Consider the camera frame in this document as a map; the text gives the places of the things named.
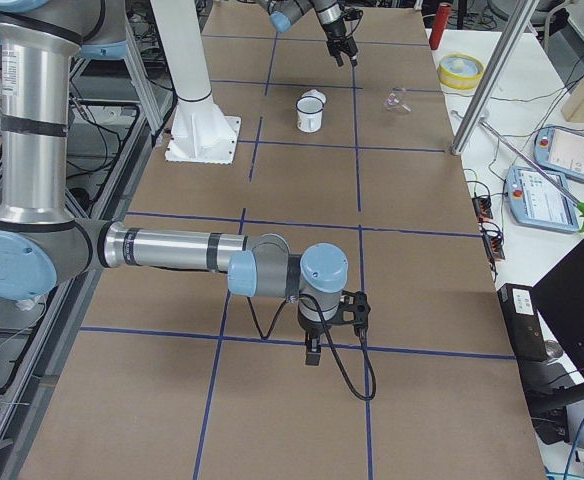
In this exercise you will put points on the white enamel cup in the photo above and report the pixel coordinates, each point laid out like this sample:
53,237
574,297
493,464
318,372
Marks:
309,114

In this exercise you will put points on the orange black connector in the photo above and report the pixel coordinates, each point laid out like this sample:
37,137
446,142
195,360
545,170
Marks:
483,207
493,243

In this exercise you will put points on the aluminium side frame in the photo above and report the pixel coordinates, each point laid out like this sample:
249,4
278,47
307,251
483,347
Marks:
41,244

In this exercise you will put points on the brown paper table cover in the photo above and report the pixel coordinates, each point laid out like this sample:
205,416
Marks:
172,377

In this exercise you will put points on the red cylinder tube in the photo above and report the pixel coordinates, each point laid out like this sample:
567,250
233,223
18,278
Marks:
439,25

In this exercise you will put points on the black monitor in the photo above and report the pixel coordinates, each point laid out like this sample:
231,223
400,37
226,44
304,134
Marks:
559,297

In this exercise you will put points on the white pedestal column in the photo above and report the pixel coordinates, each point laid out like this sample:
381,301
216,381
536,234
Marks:
200,132

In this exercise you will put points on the far teach pendant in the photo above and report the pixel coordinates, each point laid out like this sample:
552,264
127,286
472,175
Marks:
560,149

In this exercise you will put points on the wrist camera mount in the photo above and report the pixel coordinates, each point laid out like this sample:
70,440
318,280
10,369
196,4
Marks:
353,310
352,14

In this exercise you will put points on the clear plastic funnel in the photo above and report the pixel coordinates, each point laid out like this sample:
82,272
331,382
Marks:
396,101

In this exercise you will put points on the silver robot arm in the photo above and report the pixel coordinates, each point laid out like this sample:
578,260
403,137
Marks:
254,265
332,17

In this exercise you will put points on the yellow tape roll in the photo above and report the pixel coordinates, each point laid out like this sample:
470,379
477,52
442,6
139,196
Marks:
460,71

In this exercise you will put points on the black computer box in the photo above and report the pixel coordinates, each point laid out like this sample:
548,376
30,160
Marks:
522,322

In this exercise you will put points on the near orange black connector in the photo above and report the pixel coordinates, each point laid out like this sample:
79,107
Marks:
493,243

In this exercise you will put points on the aluminium frame post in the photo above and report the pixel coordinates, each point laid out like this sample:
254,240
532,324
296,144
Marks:
504,49

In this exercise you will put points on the near teach pendant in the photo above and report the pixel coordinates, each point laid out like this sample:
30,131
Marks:
534,202

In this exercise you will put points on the far orange black connector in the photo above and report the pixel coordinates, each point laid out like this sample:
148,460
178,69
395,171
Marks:
483,207

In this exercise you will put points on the teach pendant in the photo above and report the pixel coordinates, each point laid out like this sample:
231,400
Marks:
560,149
534,202

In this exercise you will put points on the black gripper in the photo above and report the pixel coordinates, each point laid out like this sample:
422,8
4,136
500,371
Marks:
335,32
312,330

